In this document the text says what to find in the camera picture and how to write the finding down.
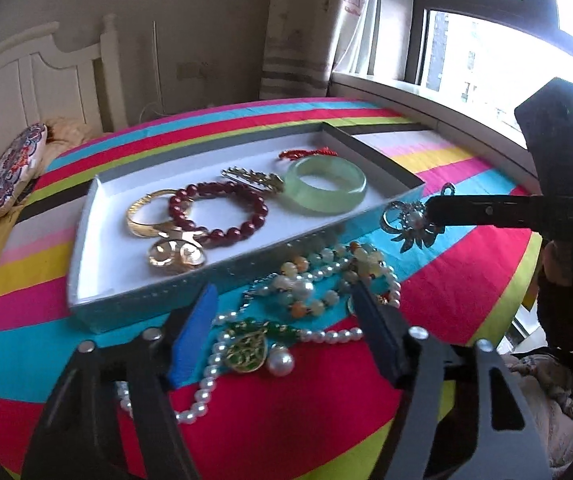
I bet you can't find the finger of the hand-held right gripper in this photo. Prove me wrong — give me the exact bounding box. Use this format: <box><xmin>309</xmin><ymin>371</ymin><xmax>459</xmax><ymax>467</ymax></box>
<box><xmin>425</xmin><ymin>194</ymin><xmax>542</xmax><ymax>231</ymax></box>

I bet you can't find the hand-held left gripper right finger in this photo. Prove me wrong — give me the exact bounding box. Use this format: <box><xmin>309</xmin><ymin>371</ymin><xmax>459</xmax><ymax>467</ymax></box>
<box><xmin>351</xmin><ymin>280</ymin><xmax>552</xmax><ymax>480</ymax></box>

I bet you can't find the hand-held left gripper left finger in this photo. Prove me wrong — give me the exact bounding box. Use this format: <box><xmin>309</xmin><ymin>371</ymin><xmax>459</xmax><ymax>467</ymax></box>
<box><xmin>20</xmin><ymin>282</ymin><xmax>220</xmax><ymax>480</ymax></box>

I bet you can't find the green and gold pendant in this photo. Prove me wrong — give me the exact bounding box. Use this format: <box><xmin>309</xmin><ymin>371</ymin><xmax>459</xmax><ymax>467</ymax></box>
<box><xmin>224</xmin><ymin>320</ymin><xmax>300</xmax><ymax>373</ymax></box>

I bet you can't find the silver brooch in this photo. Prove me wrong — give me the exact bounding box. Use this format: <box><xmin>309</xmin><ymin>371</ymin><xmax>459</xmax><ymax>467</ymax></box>
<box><xmin>379</xmin><ymin>182</ymin><xmax>456</xmax><ymax>253</ymax></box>

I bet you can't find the pastel stone bead bracelet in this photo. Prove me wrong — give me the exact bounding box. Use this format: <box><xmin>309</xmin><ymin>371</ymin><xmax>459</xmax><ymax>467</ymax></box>
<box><xmin>266</xmin><ymin>241</ymin><xmax>402</xmax><ymax>318</ymax></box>

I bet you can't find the gold ornament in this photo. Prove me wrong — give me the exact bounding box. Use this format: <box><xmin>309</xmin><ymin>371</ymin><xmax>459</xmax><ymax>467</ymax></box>
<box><xmin>147</xmin><ymin>227</ymin><xmax>208</xmax><ymax>275</ymax></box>

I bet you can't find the white pearl necklace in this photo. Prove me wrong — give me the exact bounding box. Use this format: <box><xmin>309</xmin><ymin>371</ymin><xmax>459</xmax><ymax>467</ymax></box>
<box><xmin>116</xmin><ymin>245</ymin><xmax>402</xmax><ymax>426</ymax></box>

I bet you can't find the grey cardboard tray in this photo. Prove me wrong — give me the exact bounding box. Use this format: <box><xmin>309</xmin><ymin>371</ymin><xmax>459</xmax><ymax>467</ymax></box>
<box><xmin>68</xmin><ymin>121</ymin><xmax>426</xmax><ymax>335</ymax></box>

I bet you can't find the gold bangle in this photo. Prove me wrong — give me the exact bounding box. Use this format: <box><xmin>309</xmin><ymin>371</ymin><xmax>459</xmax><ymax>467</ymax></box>
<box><xmin>126</xmin><ymin>189</ymin><xmax>192</xmax><ymax>238</ymax></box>

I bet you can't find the dark red bead bracelet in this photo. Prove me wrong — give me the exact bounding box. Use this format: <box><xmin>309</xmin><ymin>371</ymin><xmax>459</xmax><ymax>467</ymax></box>
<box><xmin>168</xmin><ymin>180</ymin><xmax>270</xmax><ymax>248</ymax></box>

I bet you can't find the pale green jade bangle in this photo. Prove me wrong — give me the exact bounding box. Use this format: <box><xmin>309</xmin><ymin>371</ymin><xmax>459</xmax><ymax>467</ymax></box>
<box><xmin>282</xmin><ymin>156</ymin><xmax>368</xmax><ymax>216</ymax></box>

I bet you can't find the red braided bracelet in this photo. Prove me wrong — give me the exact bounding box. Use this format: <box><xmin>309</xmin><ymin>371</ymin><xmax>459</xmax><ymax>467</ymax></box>
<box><xmin>279</xmin><ymin>146</ymin><xmax>337</xmax><ymax>162</ymax></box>

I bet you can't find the person's right hand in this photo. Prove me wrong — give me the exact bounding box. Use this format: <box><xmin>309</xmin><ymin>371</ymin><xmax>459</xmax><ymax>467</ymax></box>
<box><xmin>537</xmin><ymin>237</ymin><xmax>573</xmax><ymax>361</ymax></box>

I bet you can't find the striped colourful bedsheet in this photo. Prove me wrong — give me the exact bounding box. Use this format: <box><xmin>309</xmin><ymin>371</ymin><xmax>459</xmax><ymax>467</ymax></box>
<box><xmin>0</xmin><ymin>100</ymin><xmax>542</xmax><ymax>480</ymax></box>

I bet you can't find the window sill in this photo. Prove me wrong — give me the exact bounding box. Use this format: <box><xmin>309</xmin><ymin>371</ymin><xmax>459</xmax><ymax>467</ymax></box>
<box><xmin>329</xmin><ymin>72</ymin><xmax>542</xmax><ymax>181</ymax></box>

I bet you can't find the window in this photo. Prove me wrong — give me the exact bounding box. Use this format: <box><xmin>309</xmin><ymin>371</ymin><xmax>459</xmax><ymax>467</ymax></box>
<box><xmin>381</xmin><ymin>0</ymin><xmax>573</xmax><ymax>136</ymax></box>

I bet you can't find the beige fleece garment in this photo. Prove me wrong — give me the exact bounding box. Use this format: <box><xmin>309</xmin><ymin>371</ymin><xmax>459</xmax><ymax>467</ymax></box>
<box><xmin>509</xmin><ymin>352</ymin><xmax>573</xmax><ymax>466</ymax></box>

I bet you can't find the orange fluffy blanket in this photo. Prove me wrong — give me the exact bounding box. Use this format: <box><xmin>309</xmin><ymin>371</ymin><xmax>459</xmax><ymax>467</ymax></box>
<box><xmin>46</xmin><ymin>117</ymin><xmax>104</xmax><ymax>151</ymax></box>

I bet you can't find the patterned round cushion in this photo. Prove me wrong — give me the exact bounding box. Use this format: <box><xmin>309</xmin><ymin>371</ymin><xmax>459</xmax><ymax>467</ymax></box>
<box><xmin>0</xmin><ymin>122</ymin><xmax>48</xmax><ymax>218</ymax></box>

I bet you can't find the striped beige curtain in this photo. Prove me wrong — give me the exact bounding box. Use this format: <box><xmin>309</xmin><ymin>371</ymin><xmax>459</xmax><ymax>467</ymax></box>
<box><xmin>259</xmin><ymin>0</ymin><xmax>382</xmax><ymax>101</ymax></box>

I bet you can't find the white wooden headboard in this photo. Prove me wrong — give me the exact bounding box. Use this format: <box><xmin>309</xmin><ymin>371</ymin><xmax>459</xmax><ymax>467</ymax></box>
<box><xmin>0</xmin><ymin>14</ymin><xmax>130</xmax><ymax>171</ymax></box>

